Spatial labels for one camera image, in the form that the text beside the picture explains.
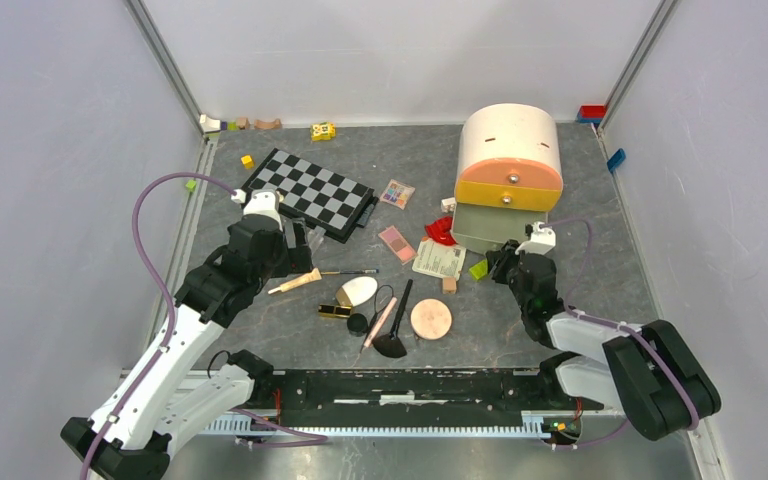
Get pink blush palette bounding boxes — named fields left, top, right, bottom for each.
left=378, top=226, right=417, bottom=265

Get black gold lipstick case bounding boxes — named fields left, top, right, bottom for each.
left=317, top=304, right=353, bottom=319

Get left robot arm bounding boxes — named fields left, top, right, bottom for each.
left=61, top=189, right=311, bottom=479

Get red blue blocks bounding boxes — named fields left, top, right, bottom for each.
left=576, top=104, right=607, bottom=124

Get blue block by wall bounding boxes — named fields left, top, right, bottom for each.
left=606, top=148, right=627, bottom=174

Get white lego brick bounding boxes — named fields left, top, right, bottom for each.
left=440, top=197, right=457, bottom=214

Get yellow cube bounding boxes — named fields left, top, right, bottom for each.
left=241, top=155, right=255, bottom=169

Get beige concealer tube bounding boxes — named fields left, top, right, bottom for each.
left=268, top=268, right=322, bottom=295

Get black makeup brush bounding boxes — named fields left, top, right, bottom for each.
left=372, top=279, right=414, bottom=359

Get wooden arch block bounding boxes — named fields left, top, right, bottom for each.
left=252, top=118, right=283, bottom=130

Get white corner bracket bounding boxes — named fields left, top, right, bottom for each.
left=198, top=113, right=224, bottom=134

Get black white chessboard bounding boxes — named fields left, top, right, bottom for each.
left=242, top=148, right=378, bottom=243

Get colourful eyeshadow palette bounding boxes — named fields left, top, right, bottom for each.
left=380, top=179, right=415, bottom=210

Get round pink powder compact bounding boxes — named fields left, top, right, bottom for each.
left=410, top=298, right=453, bottom=340

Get round drawer organizer box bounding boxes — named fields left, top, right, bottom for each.
left=451, top=103, right=564, bottom=254

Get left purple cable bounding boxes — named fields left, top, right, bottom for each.
left=77, top=172, right=247, bottom=480

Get white gold egg case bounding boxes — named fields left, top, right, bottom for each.
left=336, top=276, right=378, bottom=307

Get red plastic arch toy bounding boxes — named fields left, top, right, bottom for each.
left=424, top=216, right=457, bottom=246

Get small black round jar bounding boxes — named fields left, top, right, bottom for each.
left=346, top=313, right=369, bottom=337

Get yellow toy block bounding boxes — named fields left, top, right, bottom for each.
left=310, top=122, right=336, bottom=142

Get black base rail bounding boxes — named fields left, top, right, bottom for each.
left=243, top=368, right=579, bottom=428

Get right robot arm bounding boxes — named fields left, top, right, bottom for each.
left=485, top=222, right=722, bottom=441

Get small wooden cube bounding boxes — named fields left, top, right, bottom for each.
left=441, top=277, right=457, bottom=294

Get green lego brick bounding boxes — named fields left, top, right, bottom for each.
left=469, top=258, right=489, bottom=281

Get black eyeliner pencil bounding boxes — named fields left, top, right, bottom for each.
left=320, top=268, right=380, bottom=276

